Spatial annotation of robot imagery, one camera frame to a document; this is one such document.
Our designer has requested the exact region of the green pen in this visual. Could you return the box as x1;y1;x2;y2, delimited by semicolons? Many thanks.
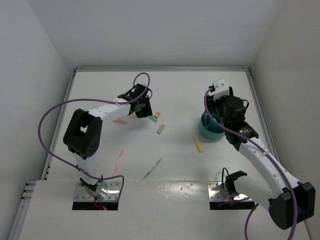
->
142;157;163;181

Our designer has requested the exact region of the pink highlighter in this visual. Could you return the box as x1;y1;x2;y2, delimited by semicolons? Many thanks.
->
113;118;128;125

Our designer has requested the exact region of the metal base plate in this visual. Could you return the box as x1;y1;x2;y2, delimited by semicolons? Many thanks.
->
207;181;251;202
73;181;121;203

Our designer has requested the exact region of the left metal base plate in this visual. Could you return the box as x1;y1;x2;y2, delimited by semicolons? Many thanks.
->
73;181;121;203

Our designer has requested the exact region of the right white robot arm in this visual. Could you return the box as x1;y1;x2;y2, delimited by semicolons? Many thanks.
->
204;83;316;230

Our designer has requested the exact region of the yellow highlighter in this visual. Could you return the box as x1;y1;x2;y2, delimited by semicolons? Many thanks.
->
191;133;205;153

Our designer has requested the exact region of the pink pen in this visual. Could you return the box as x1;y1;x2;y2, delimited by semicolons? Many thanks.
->
112;149;124;176

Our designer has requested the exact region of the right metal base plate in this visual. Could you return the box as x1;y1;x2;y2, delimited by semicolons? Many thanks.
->
207;181;251;202

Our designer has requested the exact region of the green highlighter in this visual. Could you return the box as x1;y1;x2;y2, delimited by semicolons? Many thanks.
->
148;115;158;123

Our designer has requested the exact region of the beige eraser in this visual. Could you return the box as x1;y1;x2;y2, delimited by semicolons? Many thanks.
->
156;124;165;135

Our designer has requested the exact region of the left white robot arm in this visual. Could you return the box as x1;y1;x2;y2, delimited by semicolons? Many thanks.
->
63;83;153;199

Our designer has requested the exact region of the teal round divided container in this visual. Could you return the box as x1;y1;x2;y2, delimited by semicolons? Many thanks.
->
198;112;225;141

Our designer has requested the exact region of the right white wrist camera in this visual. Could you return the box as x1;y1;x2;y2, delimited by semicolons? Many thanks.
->
212;79;230;101

